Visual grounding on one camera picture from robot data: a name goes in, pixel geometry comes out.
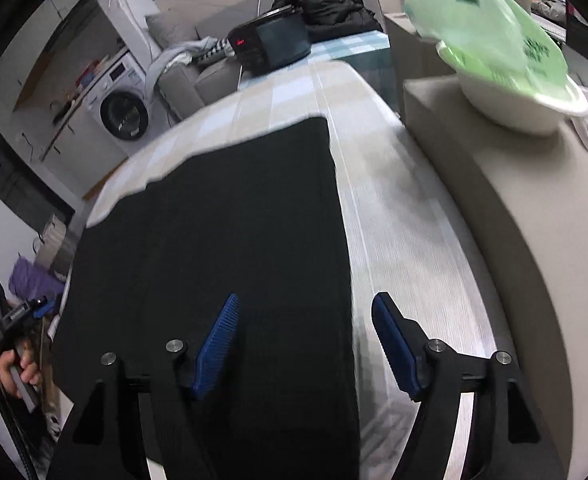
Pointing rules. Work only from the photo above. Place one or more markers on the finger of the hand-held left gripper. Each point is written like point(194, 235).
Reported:
point(45, 306)

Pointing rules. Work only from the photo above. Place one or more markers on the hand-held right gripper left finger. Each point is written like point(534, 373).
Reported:
point(219, 345)

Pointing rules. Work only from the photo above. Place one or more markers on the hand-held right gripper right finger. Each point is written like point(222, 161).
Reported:
point(396, 350)

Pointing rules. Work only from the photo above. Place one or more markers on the black knit sweater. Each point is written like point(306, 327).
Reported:
point(224, 220)

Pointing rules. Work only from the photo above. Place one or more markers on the person's left hand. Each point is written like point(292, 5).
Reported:
point(11, 375)

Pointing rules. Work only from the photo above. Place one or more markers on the purple bag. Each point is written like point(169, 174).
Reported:
point(36, 280)

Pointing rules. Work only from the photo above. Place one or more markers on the woven laundry basket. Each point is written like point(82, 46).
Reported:
point(54, 245)

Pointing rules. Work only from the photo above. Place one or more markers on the dark glass door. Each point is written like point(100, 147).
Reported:
point(9, 175)

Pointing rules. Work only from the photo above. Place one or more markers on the beige side cabinet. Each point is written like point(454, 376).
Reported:
point(498, 210)

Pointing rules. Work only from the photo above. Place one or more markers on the white washing machine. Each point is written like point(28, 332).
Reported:
point(124, 115)

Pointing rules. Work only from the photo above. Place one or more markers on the red plastic basin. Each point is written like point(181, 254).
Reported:
point(88, 72)

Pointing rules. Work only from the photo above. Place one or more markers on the grey sofa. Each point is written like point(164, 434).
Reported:
point(214, 85)

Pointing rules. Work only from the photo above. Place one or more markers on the white plastic basin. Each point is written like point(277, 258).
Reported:
point(513, 105)

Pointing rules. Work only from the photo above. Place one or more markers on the light grey garment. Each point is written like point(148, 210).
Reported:
point(174, 57)

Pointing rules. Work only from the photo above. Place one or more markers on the range hood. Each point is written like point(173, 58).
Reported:
point(71, 17)

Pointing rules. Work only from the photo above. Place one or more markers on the houndstooth pillow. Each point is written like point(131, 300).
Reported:
point(214, 51)

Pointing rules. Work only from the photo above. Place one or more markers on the teal checked tablecloth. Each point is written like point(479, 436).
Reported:
point(353, 55)

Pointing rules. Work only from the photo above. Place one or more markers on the grey sofa cushion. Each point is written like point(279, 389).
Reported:
point(171, 30)

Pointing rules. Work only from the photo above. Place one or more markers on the black electric pressure cooker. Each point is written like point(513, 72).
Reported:
point(274, 40)

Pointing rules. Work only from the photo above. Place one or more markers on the green plastic bag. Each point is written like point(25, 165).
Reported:
point(478, 25)

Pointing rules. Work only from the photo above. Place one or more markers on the black jacket pile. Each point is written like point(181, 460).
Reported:
point(329, 5)

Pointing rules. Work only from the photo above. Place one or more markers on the black cardboard box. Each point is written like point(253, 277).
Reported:
point(581, 25)

